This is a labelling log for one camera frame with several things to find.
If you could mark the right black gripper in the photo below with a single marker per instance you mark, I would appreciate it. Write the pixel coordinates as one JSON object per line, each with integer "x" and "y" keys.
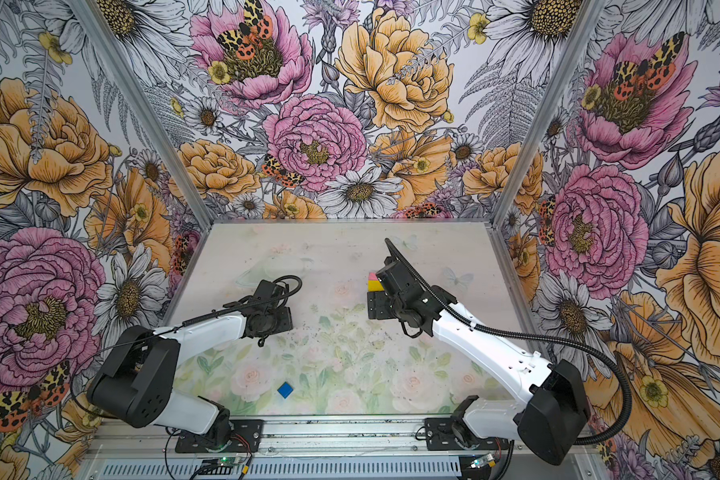
{"x": 377, "y": 306}

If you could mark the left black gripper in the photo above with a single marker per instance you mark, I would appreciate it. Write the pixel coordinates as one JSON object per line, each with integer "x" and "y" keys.
{"x": 285, "y": 323}

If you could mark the yellow rectangular wood block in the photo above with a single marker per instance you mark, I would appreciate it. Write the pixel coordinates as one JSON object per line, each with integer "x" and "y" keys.
{"x": 375, "y": 286}

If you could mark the blue wood cube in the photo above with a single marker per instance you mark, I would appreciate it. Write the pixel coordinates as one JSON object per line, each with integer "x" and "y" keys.
{"x": 285, "y": 390}

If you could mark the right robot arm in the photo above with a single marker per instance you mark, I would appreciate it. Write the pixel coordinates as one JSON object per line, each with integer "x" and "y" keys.
{"x": 550, "y": 409}

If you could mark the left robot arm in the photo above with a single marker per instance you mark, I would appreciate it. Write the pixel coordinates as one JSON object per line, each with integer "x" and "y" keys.
{"x": 136, "y": 381}

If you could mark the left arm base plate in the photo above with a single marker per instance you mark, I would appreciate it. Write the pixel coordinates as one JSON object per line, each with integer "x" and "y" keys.
{"x": 239, "y": 436}

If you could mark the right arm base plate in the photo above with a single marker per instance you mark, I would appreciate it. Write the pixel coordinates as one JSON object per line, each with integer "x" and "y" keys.
{"x": 444, "y": 434}

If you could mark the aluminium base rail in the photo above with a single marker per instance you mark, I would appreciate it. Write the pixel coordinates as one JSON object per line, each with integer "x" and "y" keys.
{"x": 300, "y": 437}

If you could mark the white vented cable duct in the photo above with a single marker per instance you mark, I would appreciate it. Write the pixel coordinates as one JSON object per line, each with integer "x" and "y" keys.
{"x": 360, "y": 467}

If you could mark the left aluminium corner post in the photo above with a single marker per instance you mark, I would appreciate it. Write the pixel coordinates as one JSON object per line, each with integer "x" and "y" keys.
{"x": 94, "y": 24}

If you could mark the aluminium corner post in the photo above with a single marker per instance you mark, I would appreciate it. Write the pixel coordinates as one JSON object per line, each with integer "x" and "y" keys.
{"x": 94, "y": 24}
{"x": 561, "y": 74}

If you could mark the right aluminium corner post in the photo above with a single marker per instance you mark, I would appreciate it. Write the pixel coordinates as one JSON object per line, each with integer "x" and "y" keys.
{"x": 561, "y": 74}

